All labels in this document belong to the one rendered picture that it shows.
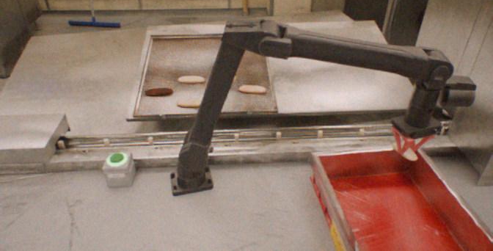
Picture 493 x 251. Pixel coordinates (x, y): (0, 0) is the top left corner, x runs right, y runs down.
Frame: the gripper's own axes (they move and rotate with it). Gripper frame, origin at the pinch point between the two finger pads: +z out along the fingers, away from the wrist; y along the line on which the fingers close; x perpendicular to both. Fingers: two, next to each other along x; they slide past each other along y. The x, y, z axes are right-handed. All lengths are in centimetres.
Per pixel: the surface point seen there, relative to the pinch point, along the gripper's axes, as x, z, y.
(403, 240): -14.6, 15.5, -8.8
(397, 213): -7.1, 15.5, -4.3
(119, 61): 114, 16, -68
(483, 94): 5.2, -8.4, 27.0
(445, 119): 15.5, 7.7, 30.0
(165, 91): 62, 6, -54
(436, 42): 32.9, -11.3, 35.0
